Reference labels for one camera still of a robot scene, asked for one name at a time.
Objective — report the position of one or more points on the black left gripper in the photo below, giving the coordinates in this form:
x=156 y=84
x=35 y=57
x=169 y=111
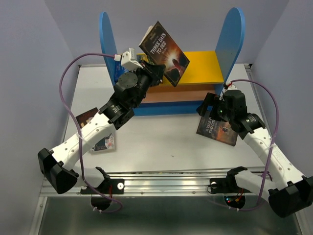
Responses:
x=157 y=70

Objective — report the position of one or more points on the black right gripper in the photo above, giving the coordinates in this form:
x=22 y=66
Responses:
x=211 y=99

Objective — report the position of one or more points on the Three Days to See book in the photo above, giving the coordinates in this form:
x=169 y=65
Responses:
x=161 y=49

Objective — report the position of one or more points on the A Tale of Two Cities book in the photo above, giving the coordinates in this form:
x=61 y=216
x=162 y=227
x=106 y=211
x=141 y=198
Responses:
x=216 y=130

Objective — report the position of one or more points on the Animal Farm book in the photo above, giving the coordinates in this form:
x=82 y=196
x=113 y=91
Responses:
x=119 y=70

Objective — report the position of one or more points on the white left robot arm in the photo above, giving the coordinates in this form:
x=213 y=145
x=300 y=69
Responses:
x=57 y=164

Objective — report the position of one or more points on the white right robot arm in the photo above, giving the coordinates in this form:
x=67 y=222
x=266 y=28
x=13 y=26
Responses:
x=289 y=190

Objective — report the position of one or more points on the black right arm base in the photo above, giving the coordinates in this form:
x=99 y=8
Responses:
x=227 y=185

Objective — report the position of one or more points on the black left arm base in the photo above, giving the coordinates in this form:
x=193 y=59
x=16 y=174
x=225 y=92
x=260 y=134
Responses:
x=95 y=181

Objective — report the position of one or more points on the blue yellow wooden bookshelf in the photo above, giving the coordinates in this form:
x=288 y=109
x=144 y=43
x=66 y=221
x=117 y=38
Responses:
x=207 y=71

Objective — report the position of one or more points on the Little Women floral book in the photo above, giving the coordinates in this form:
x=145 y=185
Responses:
x=104 y=145

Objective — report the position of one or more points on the dark red book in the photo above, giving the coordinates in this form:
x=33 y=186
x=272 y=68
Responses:
x=84 y=118

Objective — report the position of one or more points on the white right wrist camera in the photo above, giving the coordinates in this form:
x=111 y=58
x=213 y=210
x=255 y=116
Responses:
x=228 y=87

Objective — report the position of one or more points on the aluminium mounting rail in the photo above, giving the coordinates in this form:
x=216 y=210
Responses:
x=152 y=184

